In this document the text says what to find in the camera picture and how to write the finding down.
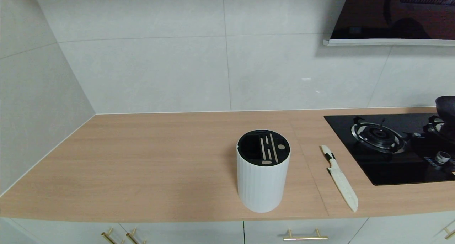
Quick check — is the white ribbed knife holder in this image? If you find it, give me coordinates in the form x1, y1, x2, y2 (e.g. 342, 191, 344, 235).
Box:
236, 129, 291, 213

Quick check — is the wooden kitchen counter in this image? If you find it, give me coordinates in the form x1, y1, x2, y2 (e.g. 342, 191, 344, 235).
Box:
0, 107, 455, 244

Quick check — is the white speckled kitchen knife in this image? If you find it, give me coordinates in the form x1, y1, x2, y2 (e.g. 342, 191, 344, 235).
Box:
321, 145, 359, 213

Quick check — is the black glass gas hob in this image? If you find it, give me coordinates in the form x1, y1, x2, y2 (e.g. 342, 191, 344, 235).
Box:
323, 112, 455, 186

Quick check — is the black range hood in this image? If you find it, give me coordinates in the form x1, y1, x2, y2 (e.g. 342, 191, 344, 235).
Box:
323, 0, 455, 47

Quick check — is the black pot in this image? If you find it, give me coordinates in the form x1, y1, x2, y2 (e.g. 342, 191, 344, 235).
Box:
435, 96, 455, 131

